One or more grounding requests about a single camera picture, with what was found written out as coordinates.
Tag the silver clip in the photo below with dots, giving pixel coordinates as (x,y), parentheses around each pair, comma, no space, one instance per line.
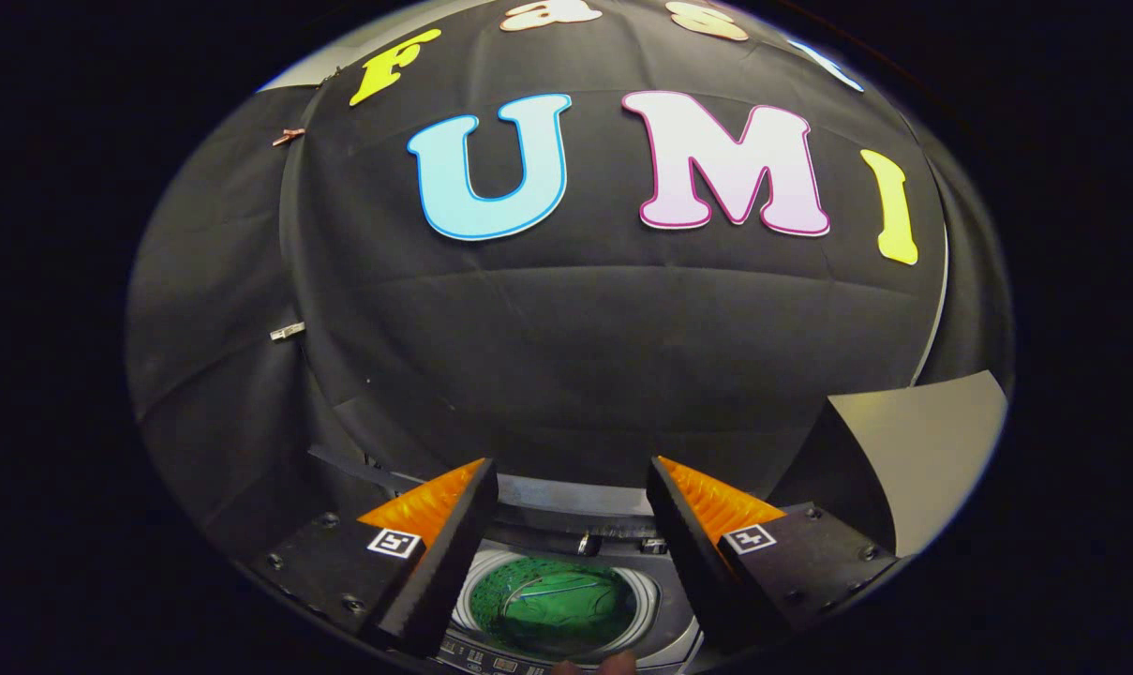
(287,331)

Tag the green polo shirt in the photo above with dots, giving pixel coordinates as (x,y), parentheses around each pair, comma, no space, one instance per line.
(547,609)

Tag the grey top-load washing machine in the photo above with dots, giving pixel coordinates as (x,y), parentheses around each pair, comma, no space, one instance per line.
(566,495)

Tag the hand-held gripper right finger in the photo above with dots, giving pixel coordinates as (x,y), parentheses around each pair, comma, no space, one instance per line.
(688,544)

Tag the white frame pole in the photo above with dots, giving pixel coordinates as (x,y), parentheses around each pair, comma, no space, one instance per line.
(936,309)

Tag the grey cabinet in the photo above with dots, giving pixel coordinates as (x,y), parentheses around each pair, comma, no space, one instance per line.
(931,450)

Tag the black backdrop cloth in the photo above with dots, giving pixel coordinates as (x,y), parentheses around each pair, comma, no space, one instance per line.
(575,319)

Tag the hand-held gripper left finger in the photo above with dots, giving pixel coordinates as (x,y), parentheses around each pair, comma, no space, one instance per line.
(454,553)

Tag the copper clip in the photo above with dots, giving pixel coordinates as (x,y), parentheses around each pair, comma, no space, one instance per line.
(288,137)

